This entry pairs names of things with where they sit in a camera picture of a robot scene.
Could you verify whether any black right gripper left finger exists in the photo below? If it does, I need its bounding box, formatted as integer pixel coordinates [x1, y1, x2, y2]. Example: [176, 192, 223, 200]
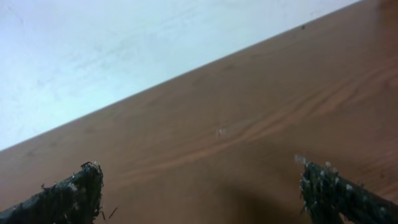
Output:
[1, 162, 104, 224]

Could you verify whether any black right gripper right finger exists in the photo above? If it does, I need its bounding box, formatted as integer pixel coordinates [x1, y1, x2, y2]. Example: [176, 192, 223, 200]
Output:
[295, 155, 397, 224]

